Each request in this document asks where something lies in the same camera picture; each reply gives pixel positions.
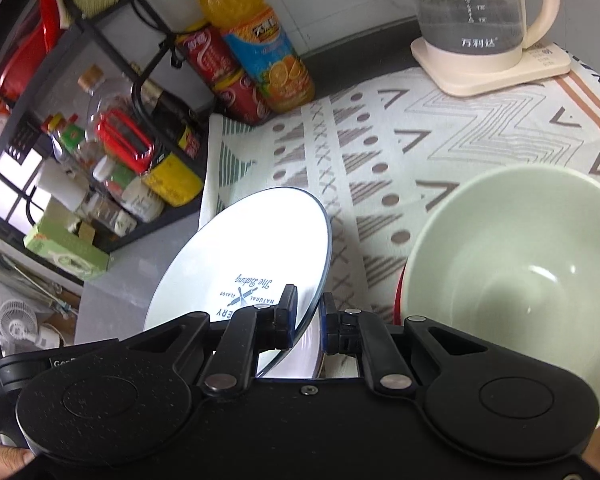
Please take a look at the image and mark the black wire rack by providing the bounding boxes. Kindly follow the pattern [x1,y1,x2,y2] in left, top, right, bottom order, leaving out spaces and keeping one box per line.
[0,0,217,256]

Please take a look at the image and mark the pale green bowl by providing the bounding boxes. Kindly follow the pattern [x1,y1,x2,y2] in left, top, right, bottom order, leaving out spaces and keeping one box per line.
[399,165,600,406]

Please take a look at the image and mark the small white bakery plate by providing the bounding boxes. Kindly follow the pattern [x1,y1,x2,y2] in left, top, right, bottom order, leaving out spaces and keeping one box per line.
[142,186,335,380]

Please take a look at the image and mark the clear plastic bottle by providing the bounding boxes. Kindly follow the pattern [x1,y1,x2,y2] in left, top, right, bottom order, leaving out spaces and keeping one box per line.
[78,64,133,140]

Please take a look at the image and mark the red cola can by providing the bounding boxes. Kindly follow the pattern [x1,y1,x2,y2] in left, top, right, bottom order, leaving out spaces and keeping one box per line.
[176,20,271,126]

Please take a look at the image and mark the green carton box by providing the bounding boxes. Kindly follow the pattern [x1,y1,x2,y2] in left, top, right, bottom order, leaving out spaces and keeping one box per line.
[23,198,109,282]

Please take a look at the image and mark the person's left hand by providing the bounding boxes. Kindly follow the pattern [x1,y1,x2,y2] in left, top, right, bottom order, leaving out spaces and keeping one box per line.
[0,444,35,479]

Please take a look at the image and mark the glass electric kettle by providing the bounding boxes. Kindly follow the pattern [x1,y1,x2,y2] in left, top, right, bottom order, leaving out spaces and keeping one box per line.
[416,0,562,55]

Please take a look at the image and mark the orange juice bottle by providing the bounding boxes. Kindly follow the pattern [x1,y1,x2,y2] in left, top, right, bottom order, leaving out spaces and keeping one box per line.
[198,0,315,114]

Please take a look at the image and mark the red bowl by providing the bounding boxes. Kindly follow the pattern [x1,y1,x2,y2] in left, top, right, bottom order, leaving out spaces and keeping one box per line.
[392,266,406,326]

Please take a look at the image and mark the patterned table mat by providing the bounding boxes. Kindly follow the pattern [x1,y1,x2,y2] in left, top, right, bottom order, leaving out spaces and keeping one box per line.
[200,60,600,321]

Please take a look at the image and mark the white desk fan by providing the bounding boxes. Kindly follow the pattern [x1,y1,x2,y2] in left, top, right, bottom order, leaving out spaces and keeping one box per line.
[0,299,62,350]

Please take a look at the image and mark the dark soy sauce bottle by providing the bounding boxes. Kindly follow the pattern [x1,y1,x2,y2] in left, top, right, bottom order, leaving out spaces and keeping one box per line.
[130,62,206,209]

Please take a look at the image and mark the white label jar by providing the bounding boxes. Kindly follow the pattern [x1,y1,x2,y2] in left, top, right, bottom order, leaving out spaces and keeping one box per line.
[92,155,164,223]

